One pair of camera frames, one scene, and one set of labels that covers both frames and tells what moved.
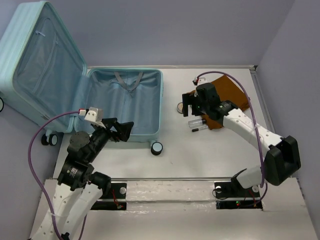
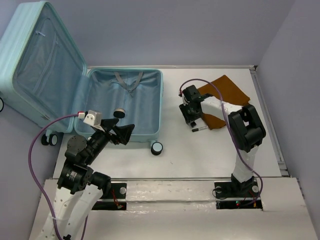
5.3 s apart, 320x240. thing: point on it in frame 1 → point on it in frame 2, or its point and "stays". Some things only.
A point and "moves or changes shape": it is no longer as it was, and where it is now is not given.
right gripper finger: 187,97 → 194,116
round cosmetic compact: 179,107 moves or changes shape
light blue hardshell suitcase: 44,80 stays
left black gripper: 124,129 stays
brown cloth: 227,91 stays
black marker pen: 197,129 stays
